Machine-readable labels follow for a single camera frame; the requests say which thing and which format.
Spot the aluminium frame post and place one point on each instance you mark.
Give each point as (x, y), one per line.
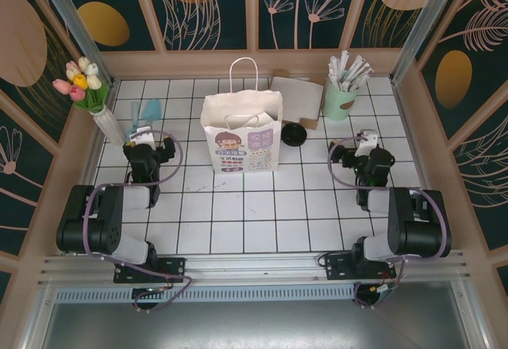
(75, 20)
(420, 20)

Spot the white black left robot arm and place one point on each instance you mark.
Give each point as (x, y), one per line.
(135, 198)

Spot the white ribbed vase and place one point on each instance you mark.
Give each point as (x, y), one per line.
(109, 127)

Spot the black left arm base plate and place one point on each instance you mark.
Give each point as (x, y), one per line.
(170, 269)

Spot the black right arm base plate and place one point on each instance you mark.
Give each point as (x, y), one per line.
(337, 267)

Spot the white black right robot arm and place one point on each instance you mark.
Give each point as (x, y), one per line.
(377, 202)

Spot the white wrapped straw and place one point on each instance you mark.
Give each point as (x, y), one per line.
(333, 69)
(364, 77)
(355, 67)
(343, 63)
(360, 72)

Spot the aluminium mounting rail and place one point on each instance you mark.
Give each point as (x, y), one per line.
(254, 267)

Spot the artificial tulip bouquet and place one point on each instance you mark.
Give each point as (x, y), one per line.
(81, 81)

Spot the small green circuit board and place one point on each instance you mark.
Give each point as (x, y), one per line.
(385, 290)

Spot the white printed paper bag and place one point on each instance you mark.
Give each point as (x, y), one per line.
(242, 150)

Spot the mint green straw holder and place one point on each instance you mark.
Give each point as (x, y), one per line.
(339, 105)

